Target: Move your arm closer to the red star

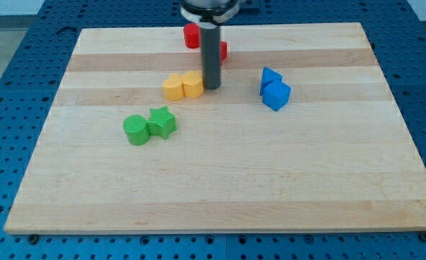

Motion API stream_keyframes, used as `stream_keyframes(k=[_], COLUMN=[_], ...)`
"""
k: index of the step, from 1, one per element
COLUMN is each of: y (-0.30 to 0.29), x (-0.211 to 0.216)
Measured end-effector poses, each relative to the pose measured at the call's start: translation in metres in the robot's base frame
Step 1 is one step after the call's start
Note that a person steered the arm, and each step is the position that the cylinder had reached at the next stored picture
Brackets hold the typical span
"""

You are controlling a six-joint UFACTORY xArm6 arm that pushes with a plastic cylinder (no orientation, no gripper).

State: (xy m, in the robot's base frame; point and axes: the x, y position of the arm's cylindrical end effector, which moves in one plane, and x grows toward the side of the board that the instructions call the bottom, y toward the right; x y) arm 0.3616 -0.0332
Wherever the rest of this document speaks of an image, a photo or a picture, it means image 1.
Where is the yellow heart block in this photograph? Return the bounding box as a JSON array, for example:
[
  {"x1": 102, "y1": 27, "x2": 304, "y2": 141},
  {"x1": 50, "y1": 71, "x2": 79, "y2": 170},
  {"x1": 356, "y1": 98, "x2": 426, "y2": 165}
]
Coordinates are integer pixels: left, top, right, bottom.
[{"x1": 162, "y1": 73, "x2": 184, "y2": 100}]

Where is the red cylinder block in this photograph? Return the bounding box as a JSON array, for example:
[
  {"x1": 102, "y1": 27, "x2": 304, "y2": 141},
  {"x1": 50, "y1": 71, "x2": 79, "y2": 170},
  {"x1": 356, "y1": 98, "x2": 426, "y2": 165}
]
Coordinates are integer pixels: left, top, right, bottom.
[{"x1": 183, "y1": 23, "x2": 201, "y2": 48}]

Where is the blue perforated table plate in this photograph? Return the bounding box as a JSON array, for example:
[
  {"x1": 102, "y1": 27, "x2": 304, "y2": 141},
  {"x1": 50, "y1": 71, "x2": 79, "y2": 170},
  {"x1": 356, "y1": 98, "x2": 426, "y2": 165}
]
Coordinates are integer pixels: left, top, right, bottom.
[{"x1": 0, "y1": 0, "x2": 426, "y2": 259}]

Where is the yellow pentagon block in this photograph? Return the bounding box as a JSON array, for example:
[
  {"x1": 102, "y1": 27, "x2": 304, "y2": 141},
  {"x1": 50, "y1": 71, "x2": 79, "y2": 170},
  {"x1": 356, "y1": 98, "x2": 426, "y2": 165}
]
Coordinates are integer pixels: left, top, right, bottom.
[{"x1": 181, "y1": 70, "x2": 204, "y2": 98}]

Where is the blue cube block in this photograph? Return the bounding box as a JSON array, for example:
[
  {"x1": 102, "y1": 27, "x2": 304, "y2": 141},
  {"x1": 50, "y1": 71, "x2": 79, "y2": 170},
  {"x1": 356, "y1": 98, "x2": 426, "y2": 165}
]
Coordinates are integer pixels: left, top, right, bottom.
[{"x1": 262, "y1": 80, "x2": 292, "y2": 111}]

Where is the wooden board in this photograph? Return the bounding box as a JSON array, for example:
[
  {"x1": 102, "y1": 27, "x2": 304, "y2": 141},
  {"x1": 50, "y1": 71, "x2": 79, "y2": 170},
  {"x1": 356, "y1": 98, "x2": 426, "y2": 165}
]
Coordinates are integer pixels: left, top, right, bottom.
[{"x1": 4, "y1": 22, "x2": 426, "y2": 235}]

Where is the red star block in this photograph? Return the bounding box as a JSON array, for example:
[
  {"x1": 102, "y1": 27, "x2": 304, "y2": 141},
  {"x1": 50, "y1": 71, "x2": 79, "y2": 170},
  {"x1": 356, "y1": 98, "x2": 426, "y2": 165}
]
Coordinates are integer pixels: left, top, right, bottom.
[{"x1": 219, "y1": 41, "x2": 227, "y2": 64}]

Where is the green star block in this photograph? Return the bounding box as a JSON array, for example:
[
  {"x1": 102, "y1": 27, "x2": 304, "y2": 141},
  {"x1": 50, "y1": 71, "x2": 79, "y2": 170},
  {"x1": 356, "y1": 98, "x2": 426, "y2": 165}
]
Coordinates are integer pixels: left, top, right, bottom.
[{"x1": 147, "y1": 106, "x2": 178, "y2": 139}]

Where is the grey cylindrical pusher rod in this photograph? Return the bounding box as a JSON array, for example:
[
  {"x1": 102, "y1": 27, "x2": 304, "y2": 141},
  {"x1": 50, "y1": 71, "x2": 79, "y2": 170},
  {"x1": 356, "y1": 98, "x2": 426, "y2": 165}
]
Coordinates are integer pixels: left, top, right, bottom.
[{"x1": 200, "y1": 23, "x2": 221, "y2": 90}]

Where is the blue triangle block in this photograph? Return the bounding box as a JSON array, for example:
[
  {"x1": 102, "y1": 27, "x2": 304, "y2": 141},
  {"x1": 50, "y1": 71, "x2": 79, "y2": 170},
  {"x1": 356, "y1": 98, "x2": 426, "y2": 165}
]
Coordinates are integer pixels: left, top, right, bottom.
[{"x1": 259, "y1": 67, "x2": 282, "y2": 96}]

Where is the green cylinder block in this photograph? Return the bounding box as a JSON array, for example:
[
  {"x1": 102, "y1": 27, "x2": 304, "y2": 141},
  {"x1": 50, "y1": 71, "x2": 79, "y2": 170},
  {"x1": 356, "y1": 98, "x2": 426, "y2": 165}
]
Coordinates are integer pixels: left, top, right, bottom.
[{"x1": 123, "y1": 115, "x2": 150, "y2": 146}]

